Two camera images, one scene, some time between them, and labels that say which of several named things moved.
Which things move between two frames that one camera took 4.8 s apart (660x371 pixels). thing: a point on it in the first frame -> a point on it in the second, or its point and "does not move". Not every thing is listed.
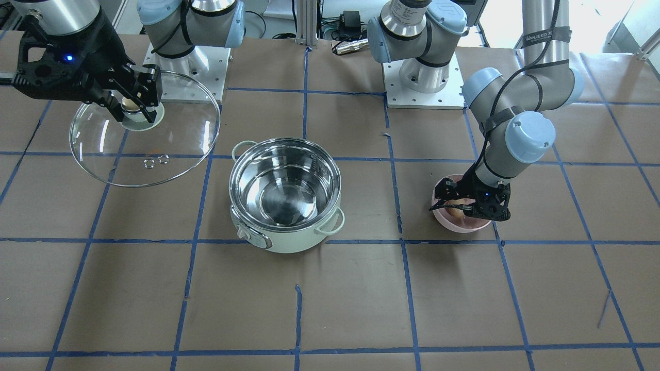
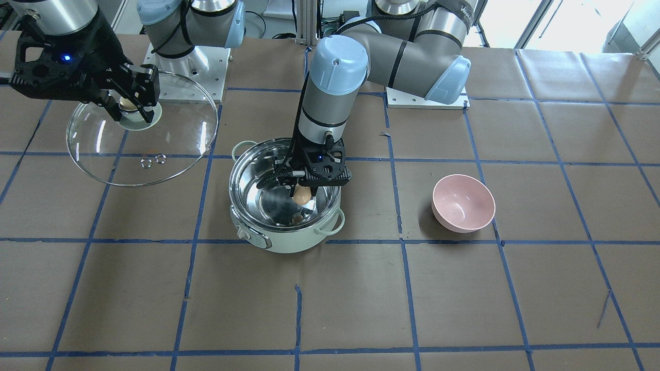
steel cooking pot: x=284 y=192 does not move
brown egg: x=455 y=212 -> x=302 y=195
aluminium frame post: x=306 y=22 does not move
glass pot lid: x=137 y=152 does not move
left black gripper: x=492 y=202 -> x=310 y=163
